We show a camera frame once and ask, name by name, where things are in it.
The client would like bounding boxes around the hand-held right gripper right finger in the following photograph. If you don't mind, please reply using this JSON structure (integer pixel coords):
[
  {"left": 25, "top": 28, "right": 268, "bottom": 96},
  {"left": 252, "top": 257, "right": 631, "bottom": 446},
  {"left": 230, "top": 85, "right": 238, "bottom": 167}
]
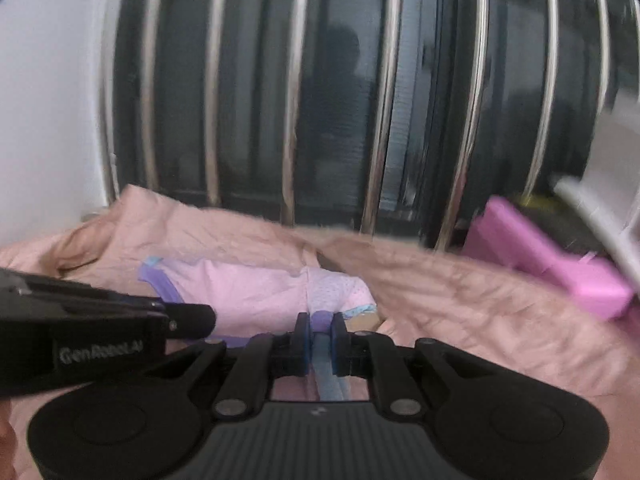
[{"left": 330, "top": 312, "right": 496, "bottom": 417}]

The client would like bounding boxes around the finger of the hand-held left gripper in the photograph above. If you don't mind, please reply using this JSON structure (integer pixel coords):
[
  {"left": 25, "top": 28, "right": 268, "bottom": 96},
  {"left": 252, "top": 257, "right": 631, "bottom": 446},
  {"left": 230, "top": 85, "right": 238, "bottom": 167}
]
[{"left": 165, "top": 304, "right": 217, "bottom": 340}]

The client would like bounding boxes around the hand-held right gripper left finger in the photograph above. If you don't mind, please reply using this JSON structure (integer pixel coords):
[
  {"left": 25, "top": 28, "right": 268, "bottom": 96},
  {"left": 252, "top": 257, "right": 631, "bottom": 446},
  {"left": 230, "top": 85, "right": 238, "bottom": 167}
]
[{"left": 145, "top": 312, "right": 315, "bottom": 421}]

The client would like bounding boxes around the pink and blue mesh vest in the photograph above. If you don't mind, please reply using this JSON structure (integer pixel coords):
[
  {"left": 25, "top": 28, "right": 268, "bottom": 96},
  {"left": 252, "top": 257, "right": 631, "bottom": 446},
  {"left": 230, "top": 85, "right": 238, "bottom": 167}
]
[{"left": 137, "top": 255, "right": 378, "bottom": 403}]

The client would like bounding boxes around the pink quilted jacket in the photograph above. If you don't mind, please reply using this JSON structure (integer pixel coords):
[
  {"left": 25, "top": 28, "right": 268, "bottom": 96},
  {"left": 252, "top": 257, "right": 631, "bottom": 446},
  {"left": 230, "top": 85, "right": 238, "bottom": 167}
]
[{"left": 0, "top": 185, "right": 640, "bottom": 480}]

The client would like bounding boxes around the magenta flat box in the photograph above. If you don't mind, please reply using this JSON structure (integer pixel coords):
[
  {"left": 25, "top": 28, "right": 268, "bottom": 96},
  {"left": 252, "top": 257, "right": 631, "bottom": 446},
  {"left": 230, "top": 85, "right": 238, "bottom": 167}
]
[{"left": 462, "top": 195, "right": 633, "bottom": 321}]

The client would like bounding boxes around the stack of white boxes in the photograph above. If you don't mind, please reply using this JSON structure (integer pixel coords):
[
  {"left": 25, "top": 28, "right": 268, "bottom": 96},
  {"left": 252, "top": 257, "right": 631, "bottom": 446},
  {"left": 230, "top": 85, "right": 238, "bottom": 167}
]
[{"left": 555, "top": 90, "right": 640, "bottom": 271}]

